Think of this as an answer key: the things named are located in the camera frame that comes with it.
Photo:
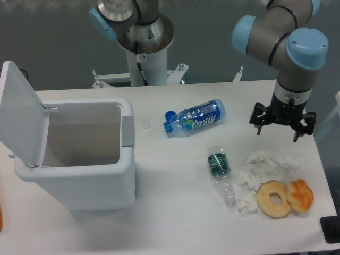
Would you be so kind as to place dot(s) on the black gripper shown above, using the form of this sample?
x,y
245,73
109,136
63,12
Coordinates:
x,y
282,113

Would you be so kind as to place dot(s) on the green label clear plastic bottle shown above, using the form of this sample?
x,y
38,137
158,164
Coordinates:
x,y
221,174

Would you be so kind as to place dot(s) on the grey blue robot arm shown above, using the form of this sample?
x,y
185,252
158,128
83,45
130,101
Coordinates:
x,y
280,39

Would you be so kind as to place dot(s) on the blue label plastic bottle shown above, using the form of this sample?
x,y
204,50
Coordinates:
x,y
195,119

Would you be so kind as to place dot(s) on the blue bottle cap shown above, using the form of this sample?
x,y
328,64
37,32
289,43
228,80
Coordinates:
x,y
169,114

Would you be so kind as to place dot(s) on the crumpled white tissue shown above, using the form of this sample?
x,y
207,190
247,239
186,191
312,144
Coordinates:
x,y
261,167

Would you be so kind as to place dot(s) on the orange glazed bread roll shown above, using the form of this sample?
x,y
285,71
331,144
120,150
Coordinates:
x,y
299,195

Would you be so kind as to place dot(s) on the black device at table edge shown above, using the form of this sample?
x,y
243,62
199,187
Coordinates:
x,y
330,228

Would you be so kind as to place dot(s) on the white trash bin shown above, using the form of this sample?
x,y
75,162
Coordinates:
x,y
88,162

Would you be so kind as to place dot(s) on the white trash bin lid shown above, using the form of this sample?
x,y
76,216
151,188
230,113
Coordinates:
x,y
24,117

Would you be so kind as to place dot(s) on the white frame at right edge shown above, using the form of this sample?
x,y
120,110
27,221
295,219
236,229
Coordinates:
x,y
329,122

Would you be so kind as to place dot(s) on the plain ring donut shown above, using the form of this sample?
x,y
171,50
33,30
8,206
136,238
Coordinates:
x,y
272,199

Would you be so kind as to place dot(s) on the white base frame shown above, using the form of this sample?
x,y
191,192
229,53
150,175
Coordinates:
x,y
116,80

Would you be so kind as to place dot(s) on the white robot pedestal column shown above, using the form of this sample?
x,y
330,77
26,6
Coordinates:
x,y
154,67

